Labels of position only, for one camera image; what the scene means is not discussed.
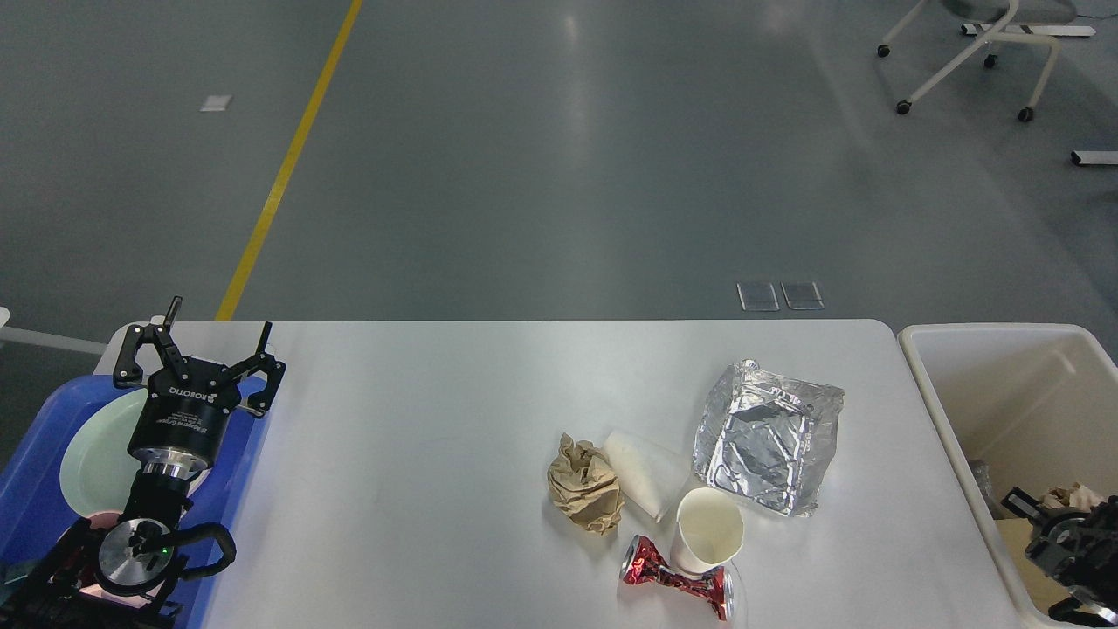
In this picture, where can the mint green plate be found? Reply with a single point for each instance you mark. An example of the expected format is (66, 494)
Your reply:
(97, 470)

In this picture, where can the beige plastic bin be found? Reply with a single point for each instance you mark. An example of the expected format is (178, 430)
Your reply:
(1036, 403)

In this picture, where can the brown paper bag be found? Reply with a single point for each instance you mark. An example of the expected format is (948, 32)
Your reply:
(1043, 591)

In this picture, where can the white chair base leg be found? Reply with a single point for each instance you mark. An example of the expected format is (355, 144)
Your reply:
(34, 338)

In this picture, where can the silver foil container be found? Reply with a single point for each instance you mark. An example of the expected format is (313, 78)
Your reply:
(768, 438)

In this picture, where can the white table leg bar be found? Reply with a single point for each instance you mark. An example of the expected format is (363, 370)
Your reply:
(1090, 158)

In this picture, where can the clear plastic wrap in bin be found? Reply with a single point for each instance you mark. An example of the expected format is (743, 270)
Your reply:
(981, 474)

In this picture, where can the crumpled brown paper ball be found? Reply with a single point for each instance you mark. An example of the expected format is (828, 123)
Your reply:
(584, 487)

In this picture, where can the brown paper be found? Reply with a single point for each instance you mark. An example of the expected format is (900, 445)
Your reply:
(1076, 497)

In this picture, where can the white crushed paper cup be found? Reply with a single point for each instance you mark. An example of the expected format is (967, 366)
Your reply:
(650, 475)

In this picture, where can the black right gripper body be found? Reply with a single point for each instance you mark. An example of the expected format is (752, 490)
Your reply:
(1077, 549)

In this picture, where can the white rolling chair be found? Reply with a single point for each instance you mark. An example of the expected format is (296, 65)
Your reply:
(1003, 22)

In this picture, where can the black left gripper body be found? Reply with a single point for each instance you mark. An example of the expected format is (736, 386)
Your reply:
(184, 419)

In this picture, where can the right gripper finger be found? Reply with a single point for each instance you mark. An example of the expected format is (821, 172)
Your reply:
(1086, 608)
(1025, 506)

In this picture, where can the crushed red can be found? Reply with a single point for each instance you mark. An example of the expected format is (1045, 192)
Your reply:
(643, 563)

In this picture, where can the pink ribbed mug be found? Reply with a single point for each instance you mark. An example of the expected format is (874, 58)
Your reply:
(129, 562)

